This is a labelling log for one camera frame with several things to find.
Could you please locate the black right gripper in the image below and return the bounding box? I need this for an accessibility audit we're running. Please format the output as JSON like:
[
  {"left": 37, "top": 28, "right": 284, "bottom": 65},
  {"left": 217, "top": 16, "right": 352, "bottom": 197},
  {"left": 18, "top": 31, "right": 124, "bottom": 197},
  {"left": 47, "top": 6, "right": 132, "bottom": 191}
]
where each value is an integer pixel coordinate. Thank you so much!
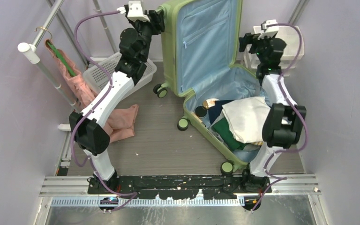
[{"left": 238, "top": 33, "right": 275, "bottom": 65}]

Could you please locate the green ribbed hard-shell suitcase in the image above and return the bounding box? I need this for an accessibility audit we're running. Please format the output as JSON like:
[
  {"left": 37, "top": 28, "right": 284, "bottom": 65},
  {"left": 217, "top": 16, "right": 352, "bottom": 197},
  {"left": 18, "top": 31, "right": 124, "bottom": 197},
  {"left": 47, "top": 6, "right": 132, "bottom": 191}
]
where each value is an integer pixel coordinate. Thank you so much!
[{"left": 158, "top": 0, "right": 270, "bottom": 177}]

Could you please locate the white perforated plastic basket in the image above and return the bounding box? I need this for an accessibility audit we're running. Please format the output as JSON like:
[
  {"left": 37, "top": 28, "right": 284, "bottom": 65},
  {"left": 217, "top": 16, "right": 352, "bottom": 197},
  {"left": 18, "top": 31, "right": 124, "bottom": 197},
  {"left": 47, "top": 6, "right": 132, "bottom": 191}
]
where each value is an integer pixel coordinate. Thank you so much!
[{"left": 82, "top": 52, "right": 157, "bottom": 100}]

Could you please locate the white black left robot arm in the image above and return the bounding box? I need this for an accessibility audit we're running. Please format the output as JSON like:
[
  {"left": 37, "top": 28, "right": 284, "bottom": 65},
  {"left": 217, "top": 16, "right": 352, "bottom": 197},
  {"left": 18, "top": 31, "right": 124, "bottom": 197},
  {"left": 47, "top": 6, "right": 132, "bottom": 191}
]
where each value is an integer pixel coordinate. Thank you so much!
[{"left": 69, "top": 4, "right": 165, "bottom": 194}]

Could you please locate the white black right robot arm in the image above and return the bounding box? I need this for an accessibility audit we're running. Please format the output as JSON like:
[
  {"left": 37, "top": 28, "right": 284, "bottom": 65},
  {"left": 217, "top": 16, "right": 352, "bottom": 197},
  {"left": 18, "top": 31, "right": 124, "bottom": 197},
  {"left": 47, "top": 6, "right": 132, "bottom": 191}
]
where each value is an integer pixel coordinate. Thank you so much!
[{"left": 239, "top": 33, "right": 307, "bottom": 193}]

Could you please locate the white plastic drawer organizer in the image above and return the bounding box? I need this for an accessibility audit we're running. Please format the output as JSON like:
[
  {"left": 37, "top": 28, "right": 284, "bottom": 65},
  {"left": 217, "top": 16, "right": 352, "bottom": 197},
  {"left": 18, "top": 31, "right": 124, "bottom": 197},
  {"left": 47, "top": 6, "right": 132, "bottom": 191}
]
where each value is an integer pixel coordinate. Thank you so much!
[{"left": 241, "top": 26, "right": 300, "bottom": 72}]

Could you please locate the navy blue folded garment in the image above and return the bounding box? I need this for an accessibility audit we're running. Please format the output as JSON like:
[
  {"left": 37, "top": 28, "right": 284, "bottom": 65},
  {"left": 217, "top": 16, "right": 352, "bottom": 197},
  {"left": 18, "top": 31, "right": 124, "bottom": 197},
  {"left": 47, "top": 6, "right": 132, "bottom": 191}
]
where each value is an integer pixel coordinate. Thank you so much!
[{"left": 208, "top": 100, "right": 233, "bottom": 124}]

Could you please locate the black round jar lid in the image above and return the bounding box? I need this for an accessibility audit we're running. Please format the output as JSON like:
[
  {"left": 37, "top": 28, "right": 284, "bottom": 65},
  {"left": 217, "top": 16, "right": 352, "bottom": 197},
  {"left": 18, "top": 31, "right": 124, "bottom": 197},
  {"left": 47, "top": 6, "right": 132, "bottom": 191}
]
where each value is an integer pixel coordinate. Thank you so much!
[{"left": 195, "top": 106, "right": 208, "bottom": 118}]

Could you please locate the dark green folded garment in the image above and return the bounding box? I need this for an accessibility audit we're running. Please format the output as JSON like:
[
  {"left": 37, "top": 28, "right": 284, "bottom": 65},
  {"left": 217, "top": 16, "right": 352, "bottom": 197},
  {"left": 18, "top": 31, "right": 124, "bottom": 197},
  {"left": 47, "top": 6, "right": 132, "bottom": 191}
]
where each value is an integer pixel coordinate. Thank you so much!
[{"left": 211, "top": 118, "right": 247, "bottom": 151}]

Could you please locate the green clothes hanger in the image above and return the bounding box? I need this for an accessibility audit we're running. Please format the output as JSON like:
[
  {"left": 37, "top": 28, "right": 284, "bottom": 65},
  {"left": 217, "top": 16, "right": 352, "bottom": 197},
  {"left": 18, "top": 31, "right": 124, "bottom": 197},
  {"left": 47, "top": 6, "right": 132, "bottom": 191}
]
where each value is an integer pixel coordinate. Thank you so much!
[{"left": 46, "top": 39, "right": 76, "bottom": 77}]

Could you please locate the pink cloth garment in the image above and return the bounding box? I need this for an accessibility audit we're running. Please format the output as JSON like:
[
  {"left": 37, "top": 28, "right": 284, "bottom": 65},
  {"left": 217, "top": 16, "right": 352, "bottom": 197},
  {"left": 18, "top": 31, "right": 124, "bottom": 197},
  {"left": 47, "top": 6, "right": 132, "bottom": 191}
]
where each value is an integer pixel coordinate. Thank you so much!
[{"left": 45, "top": 40, "right": 139, "bottom": 143}]

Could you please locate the white and silver clothes rack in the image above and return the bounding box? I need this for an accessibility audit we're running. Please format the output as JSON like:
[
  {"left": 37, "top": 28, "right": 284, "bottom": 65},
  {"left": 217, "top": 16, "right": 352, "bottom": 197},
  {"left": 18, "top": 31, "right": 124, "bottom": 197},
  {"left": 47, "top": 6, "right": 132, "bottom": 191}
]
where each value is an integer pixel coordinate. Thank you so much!
[{"left": 17, "top": 0, "right": 119, "bottom": 133}]

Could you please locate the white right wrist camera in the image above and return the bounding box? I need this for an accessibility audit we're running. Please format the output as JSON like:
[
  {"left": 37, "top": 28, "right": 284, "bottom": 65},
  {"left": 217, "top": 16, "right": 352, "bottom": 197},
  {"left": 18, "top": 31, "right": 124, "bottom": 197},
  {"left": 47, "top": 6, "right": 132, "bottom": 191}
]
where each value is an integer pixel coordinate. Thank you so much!
[{"left": 258, "top": 19, "right": 279, "bottom": 39}]

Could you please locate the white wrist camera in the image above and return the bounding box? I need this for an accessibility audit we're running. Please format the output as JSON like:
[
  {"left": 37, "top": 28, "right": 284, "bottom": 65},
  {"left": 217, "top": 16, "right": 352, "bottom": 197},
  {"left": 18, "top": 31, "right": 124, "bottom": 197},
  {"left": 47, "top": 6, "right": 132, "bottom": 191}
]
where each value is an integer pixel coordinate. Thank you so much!
[
  {"left": 117, "top": 0, "right": 150, "bottom": 22},
  {"left": 258, "top": 19, "right": 279, "bottom": 39}
]

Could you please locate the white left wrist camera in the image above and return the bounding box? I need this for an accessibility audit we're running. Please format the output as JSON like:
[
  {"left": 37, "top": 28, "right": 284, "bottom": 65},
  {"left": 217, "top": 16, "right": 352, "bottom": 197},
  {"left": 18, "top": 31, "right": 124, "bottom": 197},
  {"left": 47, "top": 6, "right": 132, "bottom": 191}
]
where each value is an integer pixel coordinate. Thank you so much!
[{"left": 117, "top": 0, "right": 150, "bottom": 22}]

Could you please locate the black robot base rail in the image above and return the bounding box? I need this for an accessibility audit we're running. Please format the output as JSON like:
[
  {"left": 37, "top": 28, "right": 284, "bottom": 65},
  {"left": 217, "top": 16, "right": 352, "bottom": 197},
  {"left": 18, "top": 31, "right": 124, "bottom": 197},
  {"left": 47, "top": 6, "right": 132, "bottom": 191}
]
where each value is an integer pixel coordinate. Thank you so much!
[{"left": 87, "top": 170, "right": 271, "bottom": 204}]

